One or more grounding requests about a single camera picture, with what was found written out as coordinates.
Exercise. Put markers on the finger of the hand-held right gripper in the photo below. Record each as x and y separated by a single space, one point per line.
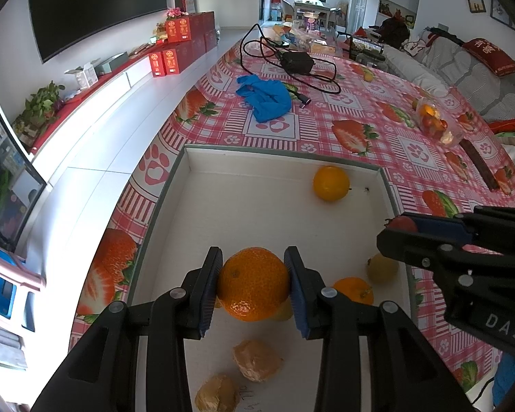
412 246
442 227

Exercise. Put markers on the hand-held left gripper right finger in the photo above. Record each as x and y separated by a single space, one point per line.
299 309

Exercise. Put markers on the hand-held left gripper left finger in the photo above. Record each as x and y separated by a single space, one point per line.
209 304

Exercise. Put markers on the red cherry tomato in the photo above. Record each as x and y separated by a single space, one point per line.
401 223

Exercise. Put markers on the clear glass bowl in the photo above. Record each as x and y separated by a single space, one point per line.
455 126

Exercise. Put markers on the white shallow cardboard box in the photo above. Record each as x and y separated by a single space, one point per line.
261 206

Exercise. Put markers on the brown kiwi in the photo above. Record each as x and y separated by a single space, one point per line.
283 312

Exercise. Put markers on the yellow-green fruit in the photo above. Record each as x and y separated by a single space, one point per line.
381 269

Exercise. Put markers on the physalis in papery husk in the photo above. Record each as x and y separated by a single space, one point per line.
257 360
216 395
449 138

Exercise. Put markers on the smartphone in red case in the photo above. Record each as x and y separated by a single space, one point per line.
480 165

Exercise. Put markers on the plain red cushion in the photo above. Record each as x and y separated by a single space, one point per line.
513 126

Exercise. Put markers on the grey sofa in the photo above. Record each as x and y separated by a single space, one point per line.
476 86

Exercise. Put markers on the red checked strawberry tablecloth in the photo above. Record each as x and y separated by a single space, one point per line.
326 107

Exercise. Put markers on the red embroidered cushion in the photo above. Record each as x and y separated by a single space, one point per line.
493 55

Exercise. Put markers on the black metal rack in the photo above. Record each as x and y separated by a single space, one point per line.
367 47

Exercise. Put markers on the dark brown cloth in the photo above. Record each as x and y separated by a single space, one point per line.
395 32

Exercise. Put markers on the blue cloth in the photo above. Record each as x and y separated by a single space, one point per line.
266 98

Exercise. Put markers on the red bag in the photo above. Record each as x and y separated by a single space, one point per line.
360 33

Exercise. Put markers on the black power adapter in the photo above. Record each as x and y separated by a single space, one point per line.
298 62

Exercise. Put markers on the framed landscape painting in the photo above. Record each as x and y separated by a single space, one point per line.
390 8

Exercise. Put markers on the white television console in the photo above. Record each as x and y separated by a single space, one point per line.
111 90

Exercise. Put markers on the pile of food packets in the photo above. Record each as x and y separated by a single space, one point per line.
300 34

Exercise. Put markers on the small red carton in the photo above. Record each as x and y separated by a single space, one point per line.
172 60
156 63

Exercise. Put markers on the white dining table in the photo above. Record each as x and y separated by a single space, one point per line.
313 6

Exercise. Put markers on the grey tissue box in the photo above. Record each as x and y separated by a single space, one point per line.
111 63

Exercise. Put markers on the open white carton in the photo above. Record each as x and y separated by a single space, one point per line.
86 75

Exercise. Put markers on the green potted plant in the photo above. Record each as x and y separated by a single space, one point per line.
40 105

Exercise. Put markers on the stack of red gift boxes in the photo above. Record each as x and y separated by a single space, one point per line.
193 30

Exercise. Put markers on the pink flower bouquet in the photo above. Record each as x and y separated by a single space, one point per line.
175 12

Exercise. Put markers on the white wall picture frame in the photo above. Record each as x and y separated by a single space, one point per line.
500 10

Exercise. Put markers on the small wall picture frame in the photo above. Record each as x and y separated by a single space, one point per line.
476 5

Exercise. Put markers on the black wall television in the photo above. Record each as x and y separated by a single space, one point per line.
94 4

